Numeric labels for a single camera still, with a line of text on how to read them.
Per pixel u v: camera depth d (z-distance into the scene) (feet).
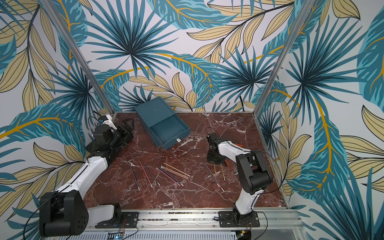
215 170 2.96
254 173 1.58
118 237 2.34
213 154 2.67
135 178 2.81
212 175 2.88
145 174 2.88
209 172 2.94
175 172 2.93
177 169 2.96
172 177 2.88
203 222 2.41
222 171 2.95
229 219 2.40
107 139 2.05
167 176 2.88
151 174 2.88
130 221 2.42
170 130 2.85
